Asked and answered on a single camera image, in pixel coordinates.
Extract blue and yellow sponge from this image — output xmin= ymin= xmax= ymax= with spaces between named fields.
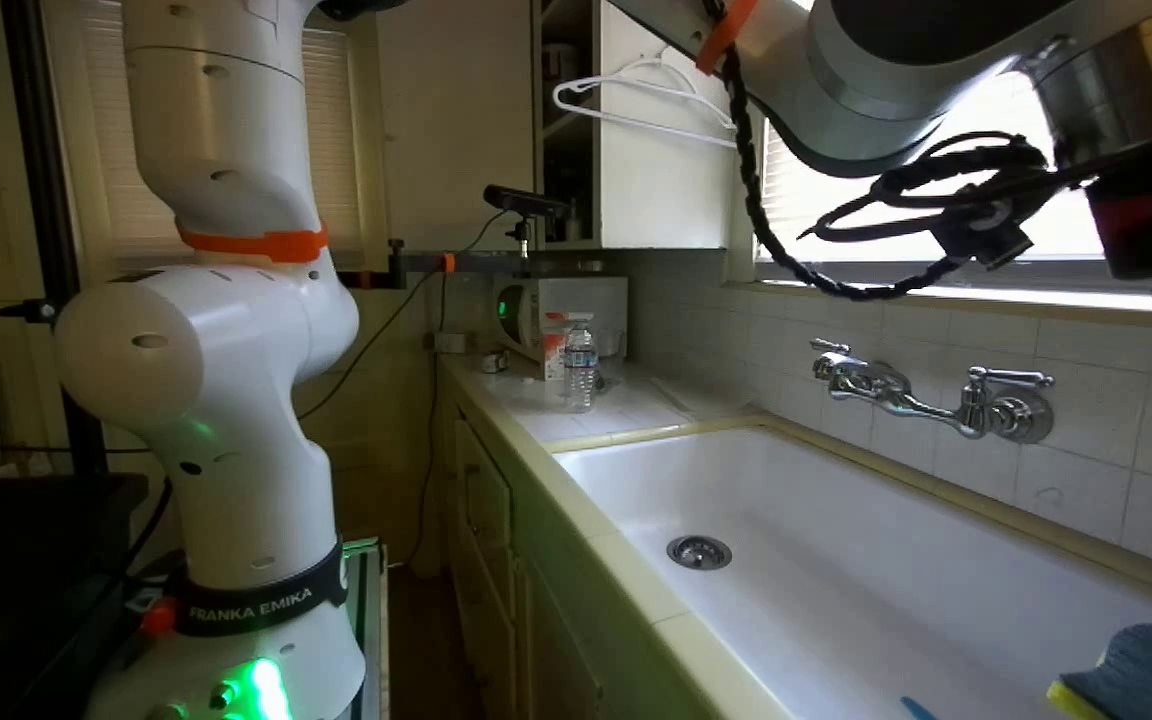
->
xmin=1046 ymin=619 xmax=1152 ymax=720

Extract white sink basin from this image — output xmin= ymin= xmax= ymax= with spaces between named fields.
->
xmin=553 ymin=420 xmax=1152 ymax=720

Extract wide white window blind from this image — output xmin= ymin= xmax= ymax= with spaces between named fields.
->
xmin=749 ymin=103 xmax=1152 ymax=268

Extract metal sink drain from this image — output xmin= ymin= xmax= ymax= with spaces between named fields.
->
xmin=663 ymin=531 xmax=736 ymax=575

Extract clear water bottle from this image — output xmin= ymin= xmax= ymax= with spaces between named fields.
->
xmin=562 ymin=312 xmax=603 ymax=413

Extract small orange-capped bottle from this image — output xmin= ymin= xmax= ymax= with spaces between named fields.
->
xmin=536 ymin=312 xmax=573 ymax=389

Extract white device with green light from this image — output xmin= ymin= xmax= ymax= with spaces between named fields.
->
xmin=492 ymin=271 xmax=634 ymax=373

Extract cream base cabinets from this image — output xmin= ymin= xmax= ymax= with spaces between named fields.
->
xmin=434 ymin=374 xmax=727 ymax=720

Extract black clamp bar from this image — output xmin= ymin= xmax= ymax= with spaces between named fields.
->
xmin=333 ymin=237 xmax=634 ymax=293

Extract aluminium robot mounting platform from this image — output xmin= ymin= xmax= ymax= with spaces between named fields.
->
xmin=333 ymin=537 xmax=397 ymax=720

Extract narrow white window blind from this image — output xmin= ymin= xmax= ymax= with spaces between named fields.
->
xmin=40 ymin=0 xmax=367 ymax=265

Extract black stand pole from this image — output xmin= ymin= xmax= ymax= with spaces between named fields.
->
xmin=0 ymin=0 xmax=117 ymax=485

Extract black equipment case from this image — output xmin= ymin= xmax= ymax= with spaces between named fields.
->
xmin=0 ymin=472 xmax=151 ymax=720

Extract chrome wall faucet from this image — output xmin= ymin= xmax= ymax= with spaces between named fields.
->
xmin=807 ymin=335 xmax=1061 ymax=448

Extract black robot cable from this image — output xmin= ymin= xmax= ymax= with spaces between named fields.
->
xmin=718 ymin=47 xmax=1061 ymax=302

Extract white wire coat hanger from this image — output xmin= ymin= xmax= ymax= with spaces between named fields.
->
xmin=548 ymin=55 xmax=743 ymax=150

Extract black camera on mount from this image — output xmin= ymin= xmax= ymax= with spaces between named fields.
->
xmin=480 ymin=179 xmax=576 ymax=249

